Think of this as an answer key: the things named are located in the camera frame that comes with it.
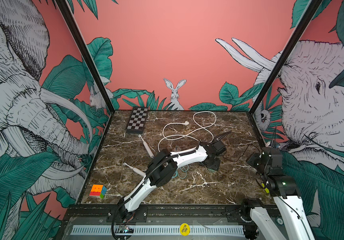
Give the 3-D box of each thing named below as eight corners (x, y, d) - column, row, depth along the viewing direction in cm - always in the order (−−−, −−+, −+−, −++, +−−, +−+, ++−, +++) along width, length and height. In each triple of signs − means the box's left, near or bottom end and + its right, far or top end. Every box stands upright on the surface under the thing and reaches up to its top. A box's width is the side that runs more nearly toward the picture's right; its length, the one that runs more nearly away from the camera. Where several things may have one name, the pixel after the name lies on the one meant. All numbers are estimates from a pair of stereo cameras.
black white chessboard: (127, 133, 108) (126, 130, 105) (134, 110, 123) (133, 107, 121) (143, 133, 108) (143, 130, 105) (148, 110, 124) (147, 107, 121)
